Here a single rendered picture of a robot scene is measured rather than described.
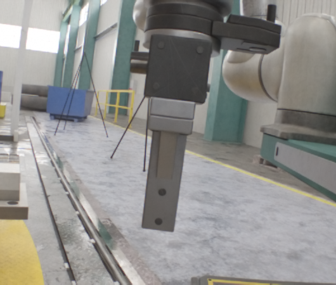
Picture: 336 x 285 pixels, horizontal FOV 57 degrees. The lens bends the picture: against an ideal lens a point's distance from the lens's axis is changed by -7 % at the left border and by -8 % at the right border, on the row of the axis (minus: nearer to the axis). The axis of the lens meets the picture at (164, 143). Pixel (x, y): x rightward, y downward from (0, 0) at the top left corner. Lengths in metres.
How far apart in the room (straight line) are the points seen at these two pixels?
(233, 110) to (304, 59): 8.43
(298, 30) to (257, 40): 0.42
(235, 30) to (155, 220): 0.18
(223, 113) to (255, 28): 8.61
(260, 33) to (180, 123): 0.13
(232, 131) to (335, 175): 8.72
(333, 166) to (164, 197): 0.26
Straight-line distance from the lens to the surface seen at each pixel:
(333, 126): 0.69
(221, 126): 8.91
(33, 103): 13.04
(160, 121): 0.22
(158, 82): 0.25
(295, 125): 0.68
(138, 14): 0.74
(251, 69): 0.81
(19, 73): 5.50
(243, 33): 0.30
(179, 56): 0.26
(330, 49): 0.70
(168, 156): 0.24
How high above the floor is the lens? 0.75
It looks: 6 degrees down
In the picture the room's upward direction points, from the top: 7 degrees clockwise
